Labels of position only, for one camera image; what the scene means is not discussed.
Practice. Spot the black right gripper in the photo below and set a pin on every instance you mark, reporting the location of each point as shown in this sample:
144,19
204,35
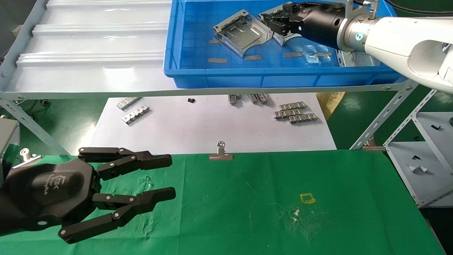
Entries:
324,23

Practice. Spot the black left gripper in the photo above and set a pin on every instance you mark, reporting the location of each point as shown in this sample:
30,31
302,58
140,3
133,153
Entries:
46,194

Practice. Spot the silver sheet metal plate part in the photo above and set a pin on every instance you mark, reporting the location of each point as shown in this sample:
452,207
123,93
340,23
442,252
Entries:
279,38
244,33

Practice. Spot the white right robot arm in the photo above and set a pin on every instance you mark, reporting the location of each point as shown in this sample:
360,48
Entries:
400,39

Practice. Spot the grey tape strip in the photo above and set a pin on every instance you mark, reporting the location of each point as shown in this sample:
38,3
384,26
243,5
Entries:
253,57
214,41
322,54
217,60
293,54

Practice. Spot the clear plastic bag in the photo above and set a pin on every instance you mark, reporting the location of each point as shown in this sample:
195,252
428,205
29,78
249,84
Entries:
316,57

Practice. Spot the silver binder clip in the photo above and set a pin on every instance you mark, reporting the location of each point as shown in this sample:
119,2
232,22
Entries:
221,155
27,158

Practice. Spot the metal brackets at table edge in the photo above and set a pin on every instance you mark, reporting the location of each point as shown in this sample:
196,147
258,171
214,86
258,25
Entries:
263,98

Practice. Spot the green table cloth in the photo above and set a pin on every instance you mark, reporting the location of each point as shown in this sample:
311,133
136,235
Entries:
230,205

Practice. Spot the metal clips under shelf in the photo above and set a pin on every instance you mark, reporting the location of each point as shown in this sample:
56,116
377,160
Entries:
234,98

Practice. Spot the large blue plastic tray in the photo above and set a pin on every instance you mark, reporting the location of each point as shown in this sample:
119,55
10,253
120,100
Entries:
198,76

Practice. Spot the grey metal box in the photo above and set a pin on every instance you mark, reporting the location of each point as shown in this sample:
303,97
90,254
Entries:
7,138

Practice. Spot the grey metal shelf rack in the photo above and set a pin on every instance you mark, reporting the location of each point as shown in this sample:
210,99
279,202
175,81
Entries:
88,42

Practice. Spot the small white tape scrap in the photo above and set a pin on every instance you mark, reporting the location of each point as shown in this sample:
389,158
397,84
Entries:
296,213

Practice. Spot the yellow tape square mark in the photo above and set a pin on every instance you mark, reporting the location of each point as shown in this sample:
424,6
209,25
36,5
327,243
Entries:
308,198

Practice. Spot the small white part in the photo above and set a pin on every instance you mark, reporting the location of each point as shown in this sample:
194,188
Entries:
419,169

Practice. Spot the white slotted angle rack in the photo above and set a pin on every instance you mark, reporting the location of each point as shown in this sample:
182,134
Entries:
424,184

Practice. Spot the notched silver metal rail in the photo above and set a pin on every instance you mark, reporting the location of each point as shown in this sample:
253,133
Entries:
292,105
136,114
287,113
302,118
253,98
129,102

